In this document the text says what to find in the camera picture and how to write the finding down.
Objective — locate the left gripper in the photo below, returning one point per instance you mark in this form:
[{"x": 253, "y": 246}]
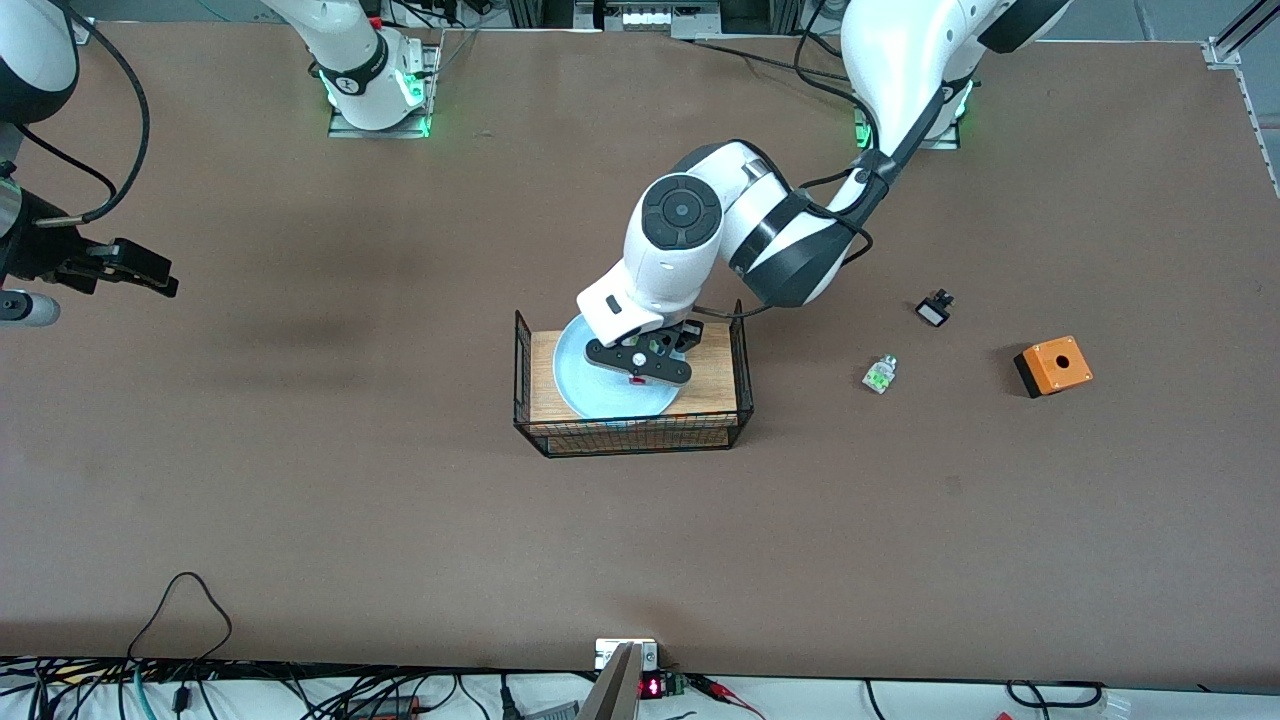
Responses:
[{"x": 687, "y": 337}]

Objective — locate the aluminium corner profile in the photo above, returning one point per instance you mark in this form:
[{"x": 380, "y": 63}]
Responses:
[
  {"x": 84, "y": 30},
  {"x": 1225, "y": 50}
]

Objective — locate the black white switch module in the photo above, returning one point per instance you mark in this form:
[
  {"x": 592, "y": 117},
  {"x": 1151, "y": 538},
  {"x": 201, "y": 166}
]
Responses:
[{"x": 933, "y": 311}]

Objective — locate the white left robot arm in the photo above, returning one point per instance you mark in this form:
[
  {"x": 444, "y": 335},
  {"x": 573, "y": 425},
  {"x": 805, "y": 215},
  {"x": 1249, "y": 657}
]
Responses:
[{"x": 680, "y": 220}]

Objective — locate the red push button switch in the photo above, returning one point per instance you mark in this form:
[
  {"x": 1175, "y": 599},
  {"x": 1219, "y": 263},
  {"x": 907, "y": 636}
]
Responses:
[{"x": 637, "y": 380}]

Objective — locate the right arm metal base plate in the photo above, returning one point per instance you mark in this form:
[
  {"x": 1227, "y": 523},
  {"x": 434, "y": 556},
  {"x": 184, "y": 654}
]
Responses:
[{"x": 345, "y": 128}]

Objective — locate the orange button enclosure box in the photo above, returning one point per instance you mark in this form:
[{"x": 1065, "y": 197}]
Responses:
[{"x": 1058, "y": 368}]

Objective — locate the grey camera mount pole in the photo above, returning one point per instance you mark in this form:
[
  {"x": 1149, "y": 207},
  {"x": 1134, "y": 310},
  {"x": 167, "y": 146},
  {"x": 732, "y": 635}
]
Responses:
[{"x": 615, "y": 690}]

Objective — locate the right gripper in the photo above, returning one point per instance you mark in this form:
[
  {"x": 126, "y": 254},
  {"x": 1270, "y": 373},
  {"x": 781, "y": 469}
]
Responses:
[{"x": 40, "y": 262}]

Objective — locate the red digit display module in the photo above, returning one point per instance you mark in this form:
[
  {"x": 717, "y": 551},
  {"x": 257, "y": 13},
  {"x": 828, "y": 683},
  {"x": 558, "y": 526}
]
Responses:
[{"x": 652, "y": 687}]

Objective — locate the red clip test lead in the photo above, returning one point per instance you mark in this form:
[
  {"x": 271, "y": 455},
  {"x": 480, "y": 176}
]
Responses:
[{"x": 712, "y": 686}]

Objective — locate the black power adapter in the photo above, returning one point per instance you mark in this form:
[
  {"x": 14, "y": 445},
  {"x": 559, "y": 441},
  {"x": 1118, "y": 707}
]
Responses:
[{"x": 385, "y": 708}]

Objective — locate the small metal bracket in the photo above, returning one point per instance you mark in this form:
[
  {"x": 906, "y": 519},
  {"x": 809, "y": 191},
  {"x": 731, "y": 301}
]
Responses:
[{"x": 605, "y": 652}]

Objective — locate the light blue plate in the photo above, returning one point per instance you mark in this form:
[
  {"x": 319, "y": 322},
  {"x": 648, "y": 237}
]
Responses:
[{"x": 580, "y": 385}]

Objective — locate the green push button switch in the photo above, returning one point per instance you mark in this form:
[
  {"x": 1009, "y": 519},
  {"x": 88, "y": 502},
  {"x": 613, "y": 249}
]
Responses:
[{"x": 879, "y": 375}]

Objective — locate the aluminium frame bar with lights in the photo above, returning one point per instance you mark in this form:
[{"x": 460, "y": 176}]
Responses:
[{"x": 645, "y": 18}]

